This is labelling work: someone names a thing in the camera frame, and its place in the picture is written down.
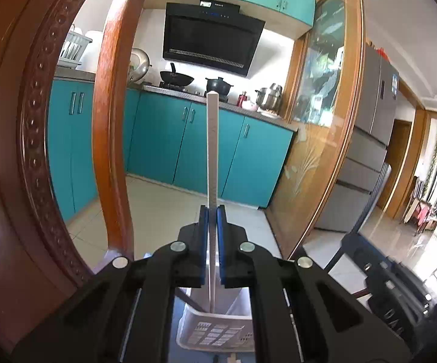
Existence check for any green ivy garland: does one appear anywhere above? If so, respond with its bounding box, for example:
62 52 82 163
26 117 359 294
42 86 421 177
426 126 437 197

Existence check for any black gas stove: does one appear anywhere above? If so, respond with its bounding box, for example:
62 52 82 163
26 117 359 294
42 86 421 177
159 82 228 103

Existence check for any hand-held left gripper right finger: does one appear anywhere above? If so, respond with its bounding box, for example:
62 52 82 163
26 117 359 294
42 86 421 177
216 205 412 363

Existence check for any teal lower kitchen cabinet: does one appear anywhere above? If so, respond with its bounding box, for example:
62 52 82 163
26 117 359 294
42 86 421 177
48 79 295 222

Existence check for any black wok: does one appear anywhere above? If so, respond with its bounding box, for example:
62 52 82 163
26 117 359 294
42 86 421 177
160 63 196 87

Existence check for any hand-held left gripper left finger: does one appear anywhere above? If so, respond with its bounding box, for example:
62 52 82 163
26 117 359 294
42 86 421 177
12 205 209 363

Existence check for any white dish rack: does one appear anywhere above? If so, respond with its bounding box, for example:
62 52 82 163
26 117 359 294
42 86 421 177
58 25 92 69

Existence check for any black cooking pot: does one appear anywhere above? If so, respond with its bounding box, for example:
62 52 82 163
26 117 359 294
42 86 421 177
205 77 234 97

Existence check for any stainless steel pot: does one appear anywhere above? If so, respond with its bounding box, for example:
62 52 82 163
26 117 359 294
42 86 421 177
255 83 283 111

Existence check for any white chopstick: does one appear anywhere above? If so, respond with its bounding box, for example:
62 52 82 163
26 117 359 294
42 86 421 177
205 91 219 312

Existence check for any clothes drying rack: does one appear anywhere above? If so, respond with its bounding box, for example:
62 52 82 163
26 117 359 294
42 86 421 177
403 176 437 237

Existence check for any brown wooden door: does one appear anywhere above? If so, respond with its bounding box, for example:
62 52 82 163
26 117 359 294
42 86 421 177
377 119 412 210

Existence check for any grey refrigerator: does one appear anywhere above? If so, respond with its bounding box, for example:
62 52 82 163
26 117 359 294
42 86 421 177
313 41 400 233

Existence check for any grey kitchen countertop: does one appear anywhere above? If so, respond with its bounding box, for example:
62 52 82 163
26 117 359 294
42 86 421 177
54 69 298 132

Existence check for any white plastic utensil holder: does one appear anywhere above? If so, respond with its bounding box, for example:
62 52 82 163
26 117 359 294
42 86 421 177
176 286 256 353

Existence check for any black range hood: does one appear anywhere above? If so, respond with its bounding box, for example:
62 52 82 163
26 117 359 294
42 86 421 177
163 0 266 77

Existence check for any white container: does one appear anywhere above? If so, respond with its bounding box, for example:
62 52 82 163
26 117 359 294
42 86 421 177
79 30 104 72

